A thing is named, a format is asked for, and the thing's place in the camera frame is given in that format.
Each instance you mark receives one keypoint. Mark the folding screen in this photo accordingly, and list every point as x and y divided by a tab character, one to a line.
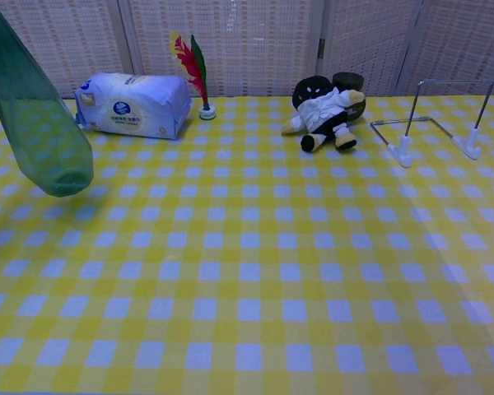
247	41

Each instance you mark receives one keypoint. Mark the white tissue pack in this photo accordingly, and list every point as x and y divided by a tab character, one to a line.
131	106

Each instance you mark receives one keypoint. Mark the black and white plush doll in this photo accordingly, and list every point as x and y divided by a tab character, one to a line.
323	117

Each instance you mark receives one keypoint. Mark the yellow checkered tablecloth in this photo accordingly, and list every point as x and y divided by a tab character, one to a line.
247	267

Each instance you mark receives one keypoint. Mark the feather shuttlecock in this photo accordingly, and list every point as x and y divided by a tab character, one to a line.
195	70

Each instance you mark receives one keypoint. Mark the black round jar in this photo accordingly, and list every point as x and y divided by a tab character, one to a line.
350	84

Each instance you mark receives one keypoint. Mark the green spray bottle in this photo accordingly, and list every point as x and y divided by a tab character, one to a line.
33	123

